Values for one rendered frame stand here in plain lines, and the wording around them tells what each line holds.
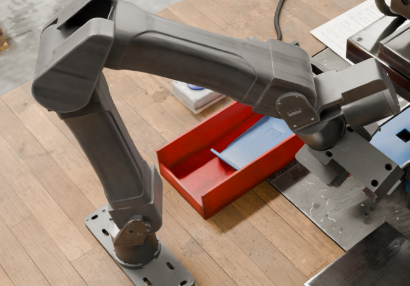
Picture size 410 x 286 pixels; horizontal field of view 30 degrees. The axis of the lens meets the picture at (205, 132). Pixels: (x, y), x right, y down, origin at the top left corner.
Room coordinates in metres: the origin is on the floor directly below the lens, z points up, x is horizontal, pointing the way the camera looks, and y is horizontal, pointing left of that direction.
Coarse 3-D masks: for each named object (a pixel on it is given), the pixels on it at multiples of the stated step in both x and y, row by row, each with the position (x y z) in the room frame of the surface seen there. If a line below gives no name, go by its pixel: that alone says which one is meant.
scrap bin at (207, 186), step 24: (216, 120) 0.84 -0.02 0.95; (240, 120) 0.86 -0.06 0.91; (168, 144) 0.79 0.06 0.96; (192, 144) 0.81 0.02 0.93; (216, 144) 0.83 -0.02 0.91; (288, 144) 0.77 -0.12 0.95; (168, 168) 0.78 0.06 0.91; (192, 168) 0.78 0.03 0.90; (216, 168) 0.77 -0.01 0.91; (240, 168) 0.72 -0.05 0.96; (264, 168) 0.74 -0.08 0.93; (192, 192) 0.73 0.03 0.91; (216, 192) 0.69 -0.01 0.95; (240, 192) 0.72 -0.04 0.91
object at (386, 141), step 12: (408, 108) 0.77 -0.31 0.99; (396, 120) 0.75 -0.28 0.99; (408, 120) 0.75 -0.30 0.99; (384, 132) 0.73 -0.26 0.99; (396, 132) 0.73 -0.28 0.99; (372, 144) 0.71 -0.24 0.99; (384, 144) 0.71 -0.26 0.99; (396, 144) 0.71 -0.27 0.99; (408, 144) 0.70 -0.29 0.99; (396, 156) 0.69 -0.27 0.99; (408, 156) 0.68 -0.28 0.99
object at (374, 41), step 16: (384, 16) 0.81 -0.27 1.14; (400, 16) 0.81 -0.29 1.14; (368, 32) 0.78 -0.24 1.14; (384, 32) 0.78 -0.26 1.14; (400, 32) 0.73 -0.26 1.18; (352, 48) 0.77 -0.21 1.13; (368, 48) 0.75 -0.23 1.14; (384, 48) 0.71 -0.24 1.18; (400, 48) 0.70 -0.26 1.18; (384, 64) 0.72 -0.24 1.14; (400, 64) 0.68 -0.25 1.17; (400, 80) 0.69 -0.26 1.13
